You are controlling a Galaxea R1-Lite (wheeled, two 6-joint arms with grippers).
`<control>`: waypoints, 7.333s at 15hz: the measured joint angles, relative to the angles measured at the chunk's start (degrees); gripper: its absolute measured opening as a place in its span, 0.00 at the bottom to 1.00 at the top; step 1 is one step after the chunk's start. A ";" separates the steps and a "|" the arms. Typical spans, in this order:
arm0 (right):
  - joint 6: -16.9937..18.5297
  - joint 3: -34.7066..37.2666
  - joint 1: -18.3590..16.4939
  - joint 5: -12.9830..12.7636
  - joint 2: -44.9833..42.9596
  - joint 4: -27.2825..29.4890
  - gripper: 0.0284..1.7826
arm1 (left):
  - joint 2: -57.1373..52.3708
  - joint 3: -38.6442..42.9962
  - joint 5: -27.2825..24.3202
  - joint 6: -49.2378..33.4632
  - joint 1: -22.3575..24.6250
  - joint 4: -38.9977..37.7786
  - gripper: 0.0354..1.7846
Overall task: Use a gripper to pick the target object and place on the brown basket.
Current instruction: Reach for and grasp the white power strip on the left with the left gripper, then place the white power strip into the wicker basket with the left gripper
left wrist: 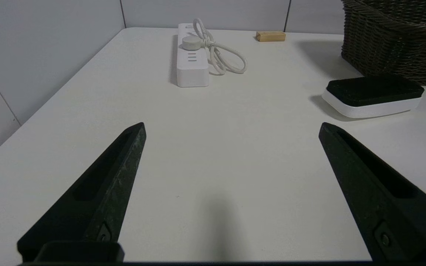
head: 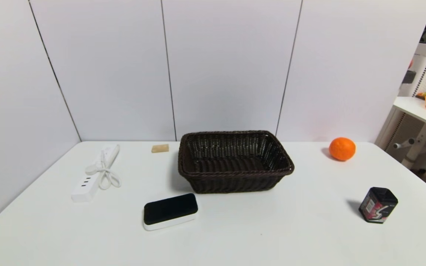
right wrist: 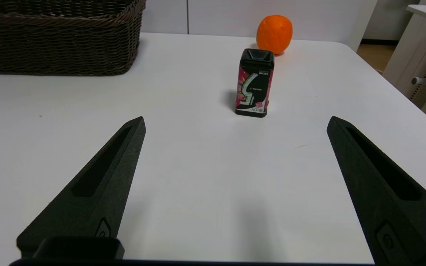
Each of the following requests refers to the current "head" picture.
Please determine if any white side table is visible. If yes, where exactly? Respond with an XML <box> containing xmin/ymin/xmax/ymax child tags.
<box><xmin>393</xmin><ymin>96</ymin><xmax>426</xmax><ymax>170</ymax></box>

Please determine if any white power strip with cable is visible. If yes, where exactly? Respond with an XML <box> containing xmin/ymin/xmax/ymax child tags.
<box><xmin>71</xmin><ymin>144</ymin><xmax>122</xmax><ymax>203</ymax></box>

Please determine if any black tin can red label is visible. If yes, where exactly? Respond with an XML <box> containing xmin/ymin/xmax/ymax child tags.
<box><xmin>359</xmin><ymin>187</ymin><xmax>399</xmax><ymax>224</ymax></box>

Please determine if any black and white board eraser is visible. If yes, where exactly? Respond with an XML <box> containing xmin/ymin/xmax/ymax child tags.
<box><xmin>143</xmin><ymin>193</ymin><xmax>199</xmax><ymax>231</ymax></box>

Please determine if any orange fruit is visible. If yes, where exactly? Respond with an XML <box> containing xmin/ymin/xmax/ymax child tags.
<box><xmin>329</xmin><ymin>137</ymin><xmax>356</xmax><ymax>161</ymax></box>

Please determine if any dark brown wicker basket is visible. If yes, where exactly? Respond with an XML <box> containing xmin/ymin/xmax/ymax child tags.
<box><xmin>178</xmin><ymin>130</ymin><xmax>295</xmax><ymax>194</ymax></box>

